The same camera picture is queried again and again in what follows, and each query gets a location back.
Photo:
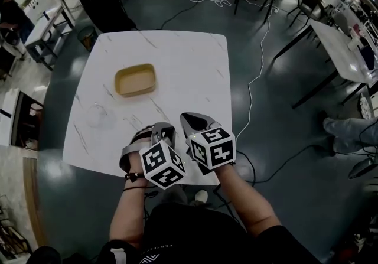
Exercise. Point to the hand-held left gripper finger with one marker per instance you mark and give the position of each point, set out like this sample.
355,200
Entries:
171,137
158,131

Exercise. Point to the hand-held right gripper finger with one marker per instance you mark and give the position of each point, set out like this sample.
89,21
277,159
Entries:
211,121
186,127

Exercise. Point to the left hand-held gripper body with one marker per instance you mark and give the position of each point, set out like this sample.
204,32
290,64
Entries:
155,162

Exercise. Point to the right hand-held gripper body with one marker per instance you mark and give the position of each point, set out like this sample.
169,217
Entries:
214,150

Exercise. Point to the tan rectangular tray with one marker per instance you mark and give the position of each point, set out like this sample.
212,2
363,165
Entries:
136,82

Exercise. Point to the person's right forearm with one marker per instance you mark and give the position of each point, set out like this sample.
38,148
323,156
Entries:
242,195

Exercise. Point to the person's left forearm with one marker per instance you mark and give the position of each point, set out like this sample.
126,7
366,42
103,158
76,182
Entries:
127,212

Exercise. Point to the person's left hand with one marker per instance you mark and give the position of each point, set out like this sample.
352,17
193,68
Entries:
136,164

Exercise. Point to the person's white shoe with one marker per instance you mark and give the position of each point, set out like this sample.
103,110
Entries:
201,196

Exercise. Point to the white marble table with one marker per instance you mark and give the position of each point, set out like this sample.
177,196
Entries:
183,62

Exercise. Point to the person's black shirt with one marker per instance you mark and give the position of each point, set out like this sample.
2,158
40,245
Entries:
192,233

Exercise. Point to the mesh waste bin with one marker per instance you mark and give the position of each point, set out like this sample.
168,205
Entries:
87,38

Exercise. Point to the wooden plank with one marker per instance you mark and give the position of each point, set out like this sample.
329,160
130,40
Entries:
29,186

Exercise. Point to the dark open cabinet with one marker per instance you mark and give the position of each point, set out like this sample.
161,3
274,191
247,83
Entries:
20,121

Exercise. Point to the white table with slender legs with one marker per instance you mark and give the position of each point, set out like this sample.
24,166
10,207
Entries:
336,47

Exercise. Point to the dark oval seat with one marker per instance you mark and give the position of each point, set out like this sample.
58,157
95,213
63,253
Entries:
361,168

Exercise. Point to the white cabinet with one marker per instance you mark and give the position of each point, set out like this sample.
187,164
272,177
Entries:
7,115

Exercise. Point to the dark chair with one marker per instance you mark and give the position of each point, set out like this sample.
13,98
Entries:
310,4

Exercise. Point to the long white table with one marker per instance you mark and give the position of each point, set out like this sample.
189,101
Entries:
41,28

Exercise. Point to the small white work table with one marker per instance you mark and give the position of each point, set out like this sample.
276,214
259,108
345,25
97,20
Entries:
69,1

